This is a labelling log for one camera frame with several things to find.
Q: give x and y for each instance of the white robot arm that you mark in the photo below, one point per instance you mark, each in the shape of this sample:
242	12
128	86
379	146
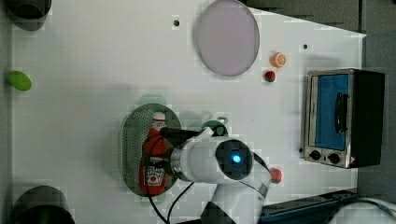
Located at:
241	177

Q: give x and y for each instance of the green mug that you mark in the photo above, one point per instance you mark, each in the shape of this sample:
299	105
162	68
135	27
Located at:
215	127

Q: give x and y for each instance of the red ketchup bottle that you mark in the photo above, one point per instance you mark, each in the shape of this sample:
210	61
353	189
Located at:
152	176

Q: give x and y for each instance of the green oval toy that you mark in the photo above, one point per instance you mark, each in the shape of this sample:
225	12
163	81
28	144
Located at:
19	81

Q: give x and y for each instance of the red strawberry toy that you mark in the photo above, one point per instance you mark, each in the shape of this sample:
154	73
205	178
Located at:
276	175

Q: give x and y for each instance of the small red green fruit toy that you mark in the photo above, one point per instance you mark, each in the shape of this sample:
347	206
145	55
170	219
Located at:
270	76

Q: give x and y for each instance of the orange slice toy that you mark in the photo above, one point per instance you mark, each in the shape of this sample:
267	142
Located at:
278	59

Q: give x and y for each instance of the black toaster oven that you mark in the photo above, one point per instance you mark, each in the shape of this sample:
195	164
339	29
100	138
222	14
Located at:
344	111

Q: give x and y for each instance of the green oval strainer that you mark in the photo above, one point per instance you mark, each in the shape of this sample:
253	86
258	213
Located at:
134	132

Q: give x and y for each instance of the dark cylinder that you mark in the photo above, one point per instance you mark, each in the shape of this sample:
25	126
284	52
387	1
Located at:
30	15
42	205

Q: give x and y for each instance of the lilac round plate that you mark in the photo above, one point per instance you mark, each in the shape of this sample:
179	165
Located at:
228	37

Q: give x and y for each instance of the dark cylinder lower left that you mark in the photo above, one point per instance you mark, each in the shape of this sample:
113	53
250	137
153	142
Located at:
42	205

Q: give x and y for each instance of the dark cylinder upper left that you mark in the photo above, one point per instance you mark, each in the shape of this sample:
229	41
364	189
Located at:
30	15

